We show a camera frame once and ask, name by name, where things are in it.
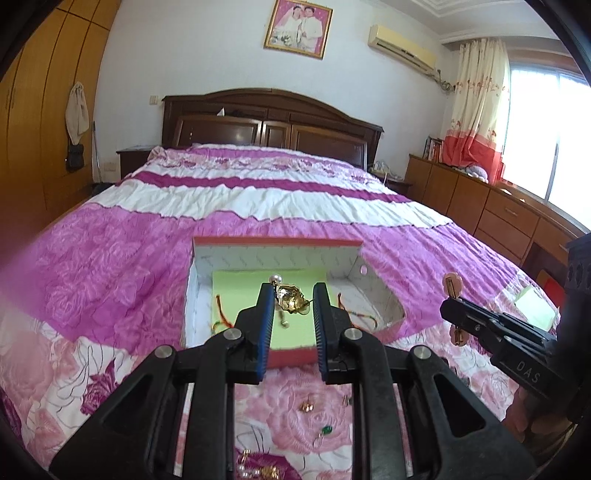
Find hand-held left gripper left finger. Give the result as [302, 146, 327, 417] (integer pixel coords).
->
[48, 282, 278, 480]

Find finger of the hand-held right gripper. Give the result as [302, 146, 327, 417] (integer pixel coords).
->
[440, 298, 559, 343]
[454, 322, 508, 357]

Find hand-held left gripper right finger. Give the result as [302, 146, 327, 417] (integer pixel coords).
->
[312, 282, 539, 480]

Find gold leaf brooch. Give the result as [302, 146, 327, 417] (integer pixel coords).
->
[269, 274, 315, 329]

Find rose gold hair clip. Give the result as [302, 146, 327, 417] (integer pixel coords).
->
[442, 274, 468, 345]

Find pink cardboard box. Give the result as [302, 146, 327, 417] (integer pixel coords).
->
[185, 237, 406, 370]

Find pearl and gold jewelry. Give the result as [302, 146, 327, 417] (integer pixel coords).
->
[235, 453, 280, 480]

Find person's right hand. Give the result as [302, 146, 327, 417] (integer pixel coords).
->
[505, 397, 579, 457]

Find green paper liner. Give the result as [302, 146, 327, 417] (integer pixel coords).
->
[211, 270, 345, 352]

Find green card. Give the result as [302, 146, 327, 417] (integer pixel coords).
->
[510, 283, 556, 332]

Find red object on floor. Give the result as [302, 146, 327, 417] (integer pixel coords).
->
[539, 271, 565, 306]

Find long wooden cabinet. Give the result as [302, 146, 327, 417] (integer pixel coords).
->
[405, 154, 591, 278]

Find pink floral bedspread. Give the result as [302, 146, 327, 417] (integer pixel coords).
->
[0, 143, 571, 480]

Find dark wooden nightstand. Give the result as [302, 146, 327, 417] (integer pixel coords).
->
[369, 173, 414, 197]
[115, 145, 156, 184]

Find window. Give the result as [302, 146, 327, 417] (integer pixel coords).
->
[501, 44, 591, 234]

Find red and cream curtain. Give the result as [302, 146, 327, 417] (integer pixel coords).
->
[440, 39, 511, 186]

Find dark wooden headboard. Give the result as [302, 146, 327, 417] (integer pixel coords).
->
[161, 89, 385, 173]

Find thin pole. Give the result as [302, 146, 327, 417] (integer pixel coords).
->
[92, 120, 103, 186]

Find black hanging bag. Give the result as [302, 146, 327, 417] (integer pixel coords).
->
[65, 141, 86, 173]

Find hanging white cloth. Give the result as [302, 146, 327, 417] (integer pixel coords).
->
[64, 82, 90, 145]

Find framed wedding photo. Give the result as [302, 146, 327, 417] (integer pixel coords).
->
[263, 0, 334, 60]

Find wooden wardrobe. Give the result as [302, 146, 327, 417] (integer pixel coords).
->
[0, 0, 122, 234]

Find red string bracelet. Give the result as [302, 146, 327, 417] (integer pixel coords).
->
[211, 294, 237, 336]
[336, 292, 385, 331]

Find wall air conditioner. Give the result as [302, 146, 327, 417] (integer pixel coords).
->
[368, 24, 437, 74]

